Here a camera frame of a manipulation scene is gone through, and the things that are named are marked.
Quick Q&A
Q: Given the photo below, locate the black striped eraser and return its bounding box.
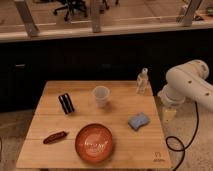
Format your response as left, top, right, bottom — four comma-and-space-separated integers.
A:
58, 93, 75, 114

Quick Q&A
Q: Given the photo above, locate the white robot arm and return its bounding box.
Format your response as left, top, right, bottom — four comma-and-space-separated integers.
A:
157, 60, 213, 121

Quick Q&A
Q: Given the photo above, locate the blue sponge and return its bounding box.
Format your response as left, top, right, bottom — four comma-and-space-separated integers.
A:
128, 113, 150, 131

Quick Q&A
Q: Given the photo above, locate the clear plastic bottle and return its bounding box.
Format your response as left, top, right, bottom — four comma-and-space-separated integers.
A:
136, 68, 148, 93

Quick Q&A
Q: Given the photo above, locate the clear plastic cup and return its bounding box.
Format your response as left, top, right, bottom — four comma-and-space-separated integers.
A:
92, 86, 110, 107

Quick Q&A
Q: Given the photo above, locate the orange bowl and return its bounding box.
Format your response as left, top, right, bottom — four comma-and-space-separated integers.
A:
75, 123, 113, 164

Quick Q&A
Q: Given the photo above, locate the wooden table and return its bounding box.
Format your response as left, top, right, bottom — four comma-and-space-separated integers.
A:
17, 81, 171, 170

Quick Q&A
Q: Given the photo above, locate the black office chair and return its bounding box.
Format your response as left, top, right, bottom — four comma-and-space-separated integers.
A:
53, 0, 88, 21

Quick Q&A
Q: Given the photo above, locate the black cable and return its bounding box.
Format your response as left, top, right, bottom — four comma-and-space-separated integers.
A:
165, 101, 200, 171

